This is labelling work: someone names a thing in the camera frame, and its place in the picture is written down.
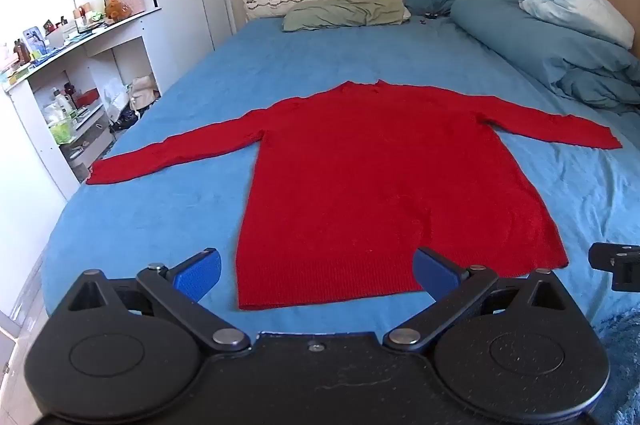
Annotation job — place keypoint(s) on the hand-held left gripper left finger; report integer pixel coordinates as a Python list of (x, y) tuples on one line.
[(200, 276)]

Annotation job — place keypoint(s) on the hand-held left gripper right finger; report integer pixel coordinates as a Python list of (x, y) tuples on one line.
[(434, 274)]

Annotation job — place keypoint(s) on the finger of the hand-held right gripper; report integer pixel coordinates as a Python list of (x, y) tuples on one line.
[(602, 256)]

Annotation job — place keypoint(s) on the red knit sweater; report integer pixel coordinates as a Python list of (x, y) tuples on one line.
[(380, 185)]

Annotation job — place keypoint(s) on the bed with blue sheet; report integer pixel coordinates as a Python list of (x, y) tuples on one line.
[(190, 215)]

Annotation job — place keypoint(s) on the blue fuzzy rug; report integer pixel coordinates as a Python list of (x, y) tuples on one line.
[(620, 355)]

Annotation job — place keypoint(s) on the white cloth bag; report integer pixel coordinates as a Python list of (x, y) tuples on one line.
[(145, 91)]

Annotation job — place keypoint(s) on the clear plastic bag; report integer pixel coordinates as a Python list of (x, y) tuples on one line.
[(116, 100)]

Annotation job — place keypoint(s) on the green plastic bag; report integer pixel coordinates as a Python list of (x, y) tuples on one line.
[(61, 127)]

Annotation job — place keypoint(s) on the red box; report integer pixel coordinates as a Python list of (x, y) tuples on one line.
[(89, 98)]

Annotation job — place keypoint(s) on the white bottle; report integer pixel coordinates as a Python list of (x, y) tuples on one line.
[(62, 100)]

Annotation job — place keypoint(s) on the blue duvet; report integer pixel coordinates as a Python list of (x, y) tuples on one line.
[(530, 40)]

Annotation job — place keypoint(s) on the white shelf unit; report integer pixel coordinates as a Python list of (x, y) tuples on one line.
[(125, 37)]

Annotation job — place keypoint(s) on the light blue blanket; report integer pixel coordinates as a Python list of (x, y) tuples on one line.
[(575, 2)]

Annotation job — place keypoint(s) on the small dark object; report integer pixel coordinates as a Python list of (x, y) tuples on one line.
[(429, 17)]

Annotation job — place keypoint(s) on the green pillow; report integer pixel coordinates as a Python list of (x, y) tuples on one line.
[(345, 11)]

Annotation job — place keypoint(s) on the brown teddy bear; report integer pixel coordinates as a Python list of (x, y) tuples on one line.
[(117, 9)]

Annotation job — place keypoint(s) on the pink storage box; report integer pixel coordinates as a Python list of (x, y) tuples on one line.
[(132, 0)]

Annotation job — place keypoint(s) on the blue picture box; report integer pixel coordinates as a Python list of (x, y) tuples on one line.
[(34, 39)]

